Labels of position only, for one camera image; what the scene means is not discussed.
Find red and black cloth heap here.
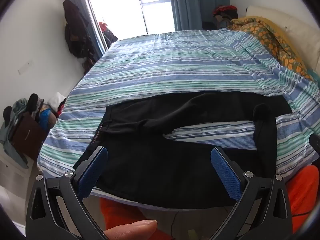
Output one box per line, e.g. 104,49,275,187
212,4,239,20

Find orange floral blanket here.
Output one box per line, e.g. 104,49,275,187
229,16,314,80

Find blue bag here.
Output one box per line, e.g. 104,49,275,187
39,109,54,132

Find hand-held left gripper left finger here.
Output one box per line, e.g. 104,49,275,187
26,146,109,240

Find thin black cable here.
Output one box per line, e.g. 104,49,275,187
170,210,180,240

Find glass balcony door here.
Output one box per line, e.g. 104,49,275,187
84,0,175,55

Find person's orange fleece clothing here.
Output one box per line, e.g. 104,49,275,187
100,165,320,240

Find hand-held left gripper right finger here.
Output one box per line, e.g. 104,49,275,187
210,146,293,240

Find pile of clothes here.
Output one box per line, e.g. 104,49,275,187
0,97,67,169

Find brown bag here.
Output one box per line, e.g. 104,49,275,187
12,115,49,160

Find blue curtain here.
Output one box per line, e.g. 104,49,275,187
167,0,230,32

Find black pants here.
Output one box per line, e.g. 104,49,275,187
72,90,293,209

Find person's left hand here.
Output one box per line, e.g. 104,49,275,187
103,219,158,240

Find black sock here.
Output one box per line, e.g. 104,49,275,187
27,93,40,117

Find white cloth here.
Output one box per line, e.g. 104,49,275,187
47,92,67,110

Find dark hanging clothes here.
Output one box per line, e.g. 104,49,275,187
62,0,97,74

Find bed with striped sheet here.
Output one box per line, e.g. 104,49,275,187
37,29,320,205

